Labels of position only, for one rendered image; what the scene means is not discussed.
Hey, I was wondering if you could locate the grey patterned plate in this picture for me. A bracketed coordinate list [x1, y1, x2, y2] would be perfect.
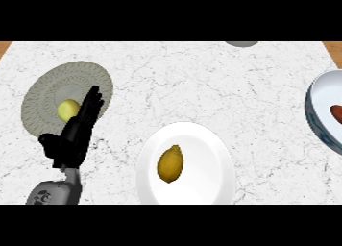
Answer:
[19, 61, 115, 139]

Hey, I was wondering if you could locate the white bowl with blue pattern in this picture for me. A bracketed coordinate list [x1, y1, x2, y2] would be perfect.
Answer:
[304, 68, 342, 160]

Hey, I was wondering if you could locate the grey round object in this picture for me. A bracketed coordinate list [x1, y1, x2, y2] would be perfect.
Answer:
[224, 41, 259, 48]

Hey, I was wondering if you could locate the pale yellow round fruit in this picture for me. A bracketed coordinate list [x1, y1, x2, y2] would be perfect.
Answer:
[58, 98, 83, 124]

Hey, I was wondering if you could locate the white plate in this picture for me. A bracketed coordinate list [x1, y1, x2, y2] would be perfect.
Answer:
[136, 121, 237, 206]

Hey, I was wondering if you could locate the yellow lemon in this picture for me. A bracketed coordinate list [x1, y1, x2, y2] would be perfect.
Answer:
[156, 144, 184, 185]

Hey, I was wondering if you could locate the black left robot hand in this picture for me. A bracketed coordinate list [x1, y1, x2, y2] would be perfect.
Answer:
[37, 85, 106, 170]

